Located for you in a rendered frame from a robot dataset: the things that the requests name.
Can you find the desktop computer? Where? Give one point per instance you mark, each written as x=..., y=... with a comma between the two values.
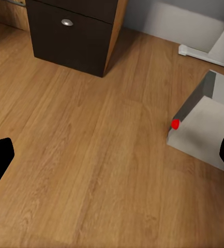
x=198, y=127

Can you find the desk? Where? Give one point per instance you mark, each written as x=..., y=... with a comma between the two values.
x=215, y=55

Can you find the cabinet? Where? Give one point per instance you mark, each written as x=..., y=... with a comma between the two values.
x=13, y=13
x=79, y=34

